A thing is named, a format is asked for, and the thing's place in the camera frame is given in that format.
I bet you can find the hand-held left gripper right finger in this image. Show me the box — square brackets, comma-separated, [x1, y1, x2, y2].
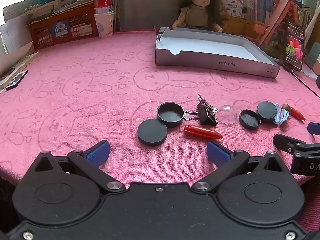
[192, 141, 295, 193]

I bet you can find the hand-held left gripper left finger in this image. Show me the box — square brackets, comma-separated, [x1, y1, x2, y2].
[26, 140, 126, 194]

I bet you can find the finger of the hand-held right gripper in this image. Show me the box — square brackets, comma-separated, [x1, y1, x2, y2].
[307, 122, 320, 135]
[273, 134, 306, 155]

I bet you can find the light blue clip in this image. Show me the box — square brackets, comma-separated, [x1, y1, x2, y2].
[273, 103, 290, 126]

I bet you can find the black round cap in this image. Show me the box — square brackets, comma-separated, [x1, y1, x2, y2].
[157, 102, 185, 128]
[257, 101, 278, 123]
[137, 119, 168, 147]
[238, 109, 261, 130]

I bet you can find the clear plastic dome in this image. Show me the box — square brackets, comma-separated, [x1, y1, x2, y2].
[217, 104, 238, 125]

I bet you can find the large black binder clip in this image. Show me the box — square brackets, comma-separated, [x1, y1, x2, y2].
[184, 94, 218, 126]

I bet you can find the grey cardboard box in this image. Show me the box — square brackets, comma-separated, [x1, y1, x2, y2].
[154, 26, 280, 79]

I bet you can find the pink rabbit print towel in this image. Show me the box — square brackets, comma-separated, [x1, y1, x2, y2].
[0, 31, 320, 233]

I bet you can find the smartphone with lit screen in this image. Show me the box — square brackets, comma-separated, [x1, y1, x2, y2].
[283, 21, 306, 72]

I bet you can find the black card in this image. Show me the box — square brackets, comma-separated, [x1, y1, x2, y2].
[5, 70, 28, 91]

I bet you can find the white plastic rack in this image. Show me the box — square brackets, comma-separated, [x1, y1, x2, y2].
[303, 0, 320, 38]

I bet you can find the flat lying book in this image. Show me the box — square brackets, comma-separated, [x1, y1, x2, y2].
[0, 52, 38, 91]

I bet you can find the wooden box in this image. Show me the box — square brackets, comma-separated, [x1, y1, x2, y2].
[224, 17, 266, 46]

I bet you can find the red basket with sticker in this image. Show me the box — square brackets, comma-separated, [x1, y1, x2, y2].
[26, 3, 100, 50]

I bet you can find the white paper cup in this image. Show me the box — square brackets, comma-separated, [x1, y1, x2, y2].
[94, 11, 115, 39]

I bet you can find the brown haired doll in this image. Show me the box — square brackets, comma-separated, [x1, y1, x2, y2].
[171, 0, 228, 33]

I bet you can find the colourful printed carton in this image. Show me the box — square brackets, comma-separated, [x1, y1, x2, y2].
[220, 0, 244, 20]

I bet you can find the red drink can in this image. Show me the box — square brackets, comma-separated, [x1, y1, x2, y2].
[93, 0, 113, 15]

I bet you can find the white lined board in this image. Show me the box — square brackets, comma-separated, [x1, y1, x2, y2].
[3, 2, 56, 22]

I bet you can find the black cable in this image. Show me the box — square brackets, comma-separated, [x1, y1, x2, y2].
[289, 68, 320, 98]

